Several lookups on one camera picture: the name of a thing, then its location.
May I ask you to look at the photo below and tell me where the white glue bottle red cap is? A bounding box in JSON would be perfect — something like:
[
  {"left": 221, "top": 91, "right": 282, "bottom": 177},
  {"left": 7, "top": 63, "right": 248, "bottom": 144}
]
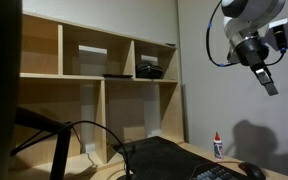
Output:
[{"left": 212, "top": 131, "right": 225, "bottom": 162}]

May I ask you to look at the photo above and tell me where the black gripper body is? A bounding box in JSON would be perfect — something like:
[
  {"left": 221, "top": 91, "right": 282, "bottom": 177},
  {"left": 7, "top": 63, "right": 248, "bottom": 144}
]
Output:
[{"left": 234, "top": 36, "right": 271, "bottom": 68}]

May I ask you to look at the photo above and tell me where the flat black tray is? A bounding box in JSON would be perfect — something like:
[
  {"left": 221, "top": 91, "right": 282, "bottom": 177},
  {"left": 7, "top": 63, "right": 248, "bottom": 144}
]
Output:
[{"left": 102, "top": 73, "right": 134, "bottom": 79}]

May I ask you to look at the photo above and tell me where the grey mechanical keyboard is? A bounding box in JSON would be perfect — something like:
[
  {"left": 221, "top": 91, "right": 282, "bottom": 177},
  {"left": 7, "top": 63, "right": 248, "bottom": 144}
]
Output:
[{"left": 189, "top": 164, "right": 242, "bottom": 180}]

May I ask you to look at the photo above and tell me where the light wooden shelf unit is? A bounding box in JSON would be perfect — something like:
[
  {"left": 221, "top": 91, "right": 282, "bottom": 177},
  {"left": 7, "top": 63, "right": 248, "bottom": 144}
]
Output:
[{"left": 8, "top": 11, "right": 186, "bottom": 173}]

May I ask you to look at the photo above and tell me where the black desk mat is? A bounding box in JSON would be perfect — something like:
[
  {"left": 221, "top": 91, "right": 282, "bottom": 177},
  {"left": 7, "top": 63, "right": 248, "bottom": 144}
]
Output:
[{"left": 112, "top": 135, "right": 252, "bottom": 180}]

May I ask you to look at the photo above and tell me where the black metal stand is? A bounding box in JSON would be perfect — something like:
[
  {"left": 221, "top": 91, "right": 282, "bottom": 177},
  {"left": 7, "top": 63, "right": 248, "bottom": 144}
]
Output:
[{"left": 10, "top": 105, "right": 75, "bottom": 180}]

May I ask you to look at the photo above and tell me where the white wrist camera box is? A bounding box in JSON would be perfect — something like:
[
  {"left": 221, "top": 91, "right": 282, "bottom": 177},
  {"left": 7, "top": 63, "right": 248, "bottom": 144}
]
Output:
[{"left": 264, "top": 18, "right": 288, "bottom": 53}]

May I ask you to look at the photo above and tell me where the black looping cable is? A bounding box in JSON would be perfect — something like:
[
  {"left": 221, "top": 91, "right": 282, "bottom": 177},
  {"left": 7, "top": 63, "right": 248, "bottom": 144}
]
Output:
[{"left": 63, "top": 120, "right": 133, "bottom": 180}]

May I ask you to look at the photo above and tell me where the black computer mouse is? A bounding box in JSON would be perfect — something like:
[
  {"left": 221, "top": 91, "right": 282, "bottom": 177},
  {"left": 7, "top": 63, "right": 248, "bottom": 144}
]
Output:
[{"left": 237, "top": 161, "right": 267, "bottom": 180}]

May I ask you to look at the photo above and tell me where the dark foreground panel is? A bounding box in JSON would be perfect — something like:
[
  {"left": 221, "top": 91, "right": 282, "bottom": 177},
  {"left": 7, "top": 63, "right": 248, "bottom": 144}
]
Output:
[{"left": 0, "top": 0, "right": 24, "bottom": 180}]

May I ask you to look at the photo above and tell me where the black zip case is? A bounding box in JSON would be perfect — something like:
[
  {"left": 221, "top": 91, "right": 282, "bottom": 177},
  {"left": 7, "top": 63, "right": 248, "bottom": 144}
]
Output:
[{"left": 135, "top": 61, "right": 165, "bottom": 80}]

